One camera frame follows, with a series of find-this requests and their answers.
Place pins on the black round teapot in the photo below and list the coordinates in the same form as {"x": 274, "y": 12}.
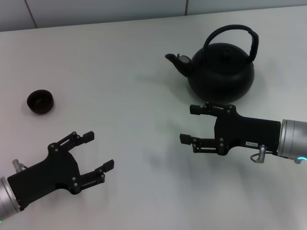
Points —
{"x": 220, "y": 72}

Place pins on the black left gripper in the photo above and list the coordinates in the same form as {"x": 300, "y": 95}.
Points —
{"x": 48, "y": 172}

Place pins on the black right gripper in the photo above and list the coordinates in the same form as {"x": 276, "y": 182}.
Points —
{"x": 251, "y": 131}

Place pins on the black teacup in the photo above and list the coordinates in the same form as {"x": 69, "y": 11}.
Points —
{"x": 40, "y": 106}

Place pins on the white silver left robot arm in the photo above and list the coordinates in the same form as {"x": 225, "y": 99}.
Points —
{"x": 8, "y": 196}

